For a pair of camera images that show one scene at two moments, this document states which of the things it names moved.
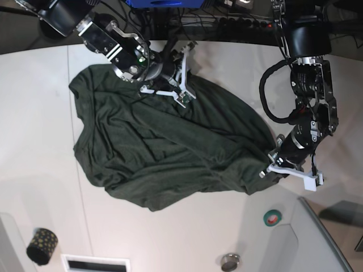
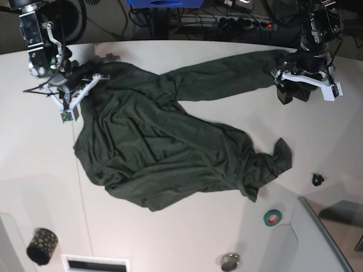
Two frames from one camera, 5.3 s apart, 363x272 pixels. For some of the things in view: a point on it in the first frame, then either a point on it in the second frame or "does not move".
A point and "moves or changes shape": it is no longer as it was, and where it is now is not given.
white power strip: [222, 21] does not move
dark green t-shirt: [140, 148] moves or changes shape
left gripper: [161, 68] → [75, 76]
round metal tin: [229, 262] does not move
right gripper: [294, 148] → [304, 60]
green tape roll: [272, 217] does not move
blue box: [147, 4] does not move
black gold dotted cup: [42, 246] does not move
